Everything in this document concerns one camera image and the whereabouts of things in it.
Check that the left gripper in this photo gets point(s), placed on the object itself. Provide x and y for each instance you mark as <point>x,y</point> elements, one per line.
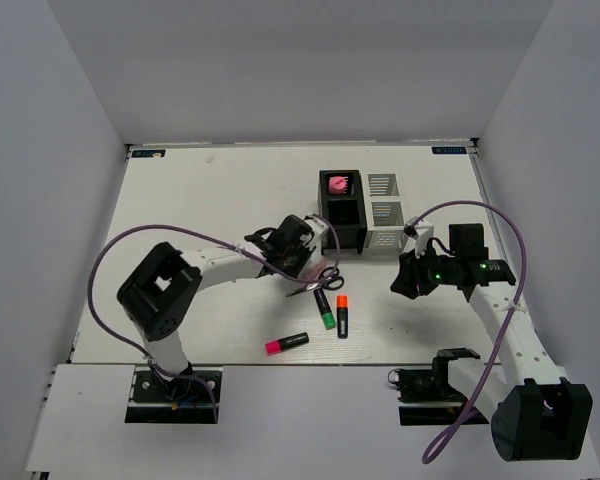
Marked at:
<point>306,253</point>

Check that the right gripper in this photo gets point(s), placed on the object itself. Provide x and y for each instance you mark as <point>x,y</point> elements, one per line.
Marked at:
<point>410,274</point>

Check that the black handled scissors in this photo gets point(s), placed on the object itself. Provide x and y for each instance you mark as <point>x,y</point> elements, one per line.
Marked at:
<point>329,279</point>

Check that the green highlighter marker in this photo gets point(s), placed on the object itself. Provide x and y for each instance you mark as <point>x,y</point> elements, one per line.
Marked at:
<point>324,308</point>

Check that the orange highlighter marker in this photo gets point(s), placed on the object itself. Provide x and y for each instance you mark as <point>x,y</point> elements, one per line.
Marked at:
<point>342,316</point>

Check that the pink eraser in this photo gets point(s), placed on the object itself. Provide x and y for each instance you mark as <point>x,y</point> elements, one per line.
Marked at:
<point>338,185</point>

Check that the pink highlighter marker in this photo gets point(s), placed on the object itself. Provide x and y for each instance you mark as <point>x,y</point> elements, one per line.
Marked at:
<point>287,343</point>

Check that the pink correction tape dispenser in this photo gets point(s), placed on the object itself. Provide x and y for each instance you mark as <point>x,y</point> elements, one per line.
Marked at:
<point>313,269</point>

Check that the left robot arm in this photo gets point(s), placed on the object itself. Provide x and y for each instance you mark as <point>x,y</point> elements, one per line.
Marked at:
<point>158,293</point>

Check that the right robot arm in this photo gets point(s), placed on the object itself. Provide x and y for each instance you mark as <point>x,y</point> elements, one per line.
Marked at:
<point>535,413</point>

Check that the black mesh organizer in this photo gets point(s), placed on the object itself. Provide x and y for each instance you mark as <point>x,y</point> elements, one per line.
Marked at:
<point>346,213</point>

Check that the white mesh organizer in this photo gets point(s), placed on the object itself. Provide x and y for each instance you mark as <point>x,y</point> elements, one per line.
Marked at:
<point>385,214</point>

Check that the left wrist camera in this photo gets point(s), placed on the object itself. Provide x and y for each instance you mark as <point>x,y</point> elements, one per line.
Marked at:
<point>319,232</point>

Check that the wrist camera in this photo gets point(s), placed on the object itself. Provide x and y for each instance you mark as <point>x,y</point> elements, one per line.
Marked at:
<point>319,232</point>
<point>421,232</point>

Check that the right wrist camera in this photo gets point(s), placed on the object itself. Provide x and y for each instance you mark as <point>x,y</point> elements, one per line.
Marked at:
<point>421,232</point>

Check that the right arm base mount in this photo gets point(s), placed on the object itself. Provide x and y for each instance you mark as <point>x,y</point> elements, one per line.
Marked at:
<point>425,396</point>

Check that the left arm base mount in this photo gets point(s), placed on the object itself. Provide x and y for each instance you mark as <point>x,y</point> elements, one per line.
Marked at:
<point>153,400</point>

